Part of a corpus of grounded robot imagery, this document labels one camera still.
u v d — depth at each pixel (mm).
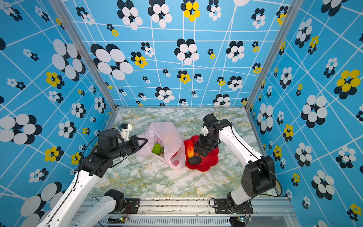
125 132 646
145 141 698
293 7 681
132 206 735
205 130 784
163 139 783
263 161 429
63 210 402
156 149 896
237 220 706
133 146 601
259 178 420
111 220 723
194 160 858
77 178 449
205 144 716
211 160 884
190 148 909
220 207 726
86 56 872
